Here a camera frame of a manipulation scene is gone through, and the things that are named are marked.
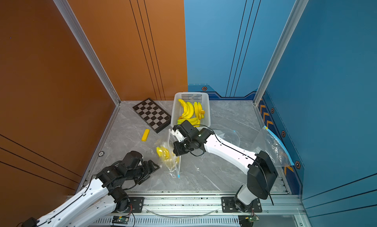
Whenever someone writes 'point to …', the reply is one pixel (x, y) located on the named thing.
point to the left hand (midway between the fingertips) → (158, 168)
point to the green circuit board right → (252, 219)
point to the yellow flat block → (145, 135)
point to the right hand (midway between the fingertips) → (174, 151)
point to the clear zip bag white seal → (170, 166)
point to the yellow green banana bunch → (199, 110)
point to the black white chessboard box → (153, 115)
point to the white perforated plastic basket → (202, 98)
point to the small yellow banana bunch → (164, 152)
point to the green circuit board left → (120, 219)
